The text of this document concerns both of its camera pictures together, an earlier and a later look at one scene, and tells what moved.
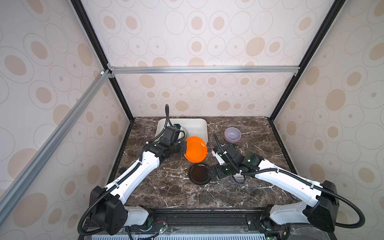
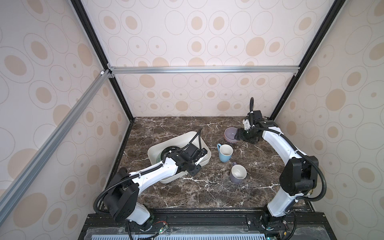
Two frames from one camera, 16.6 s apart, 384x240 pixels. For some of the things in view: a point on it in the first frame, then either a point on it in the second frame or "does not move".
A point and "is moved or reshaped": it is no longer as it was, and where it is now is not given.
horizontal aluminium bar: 254,68 does not move
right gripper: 218,174 to 240,133
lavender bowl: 232,135 does not move
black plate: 199,174 is moved or reshaped
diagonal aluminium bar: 25,179 does not move
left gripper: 182,148 to 197,168
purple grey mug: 238,178 does not move
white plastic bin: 196,127 to 191,143
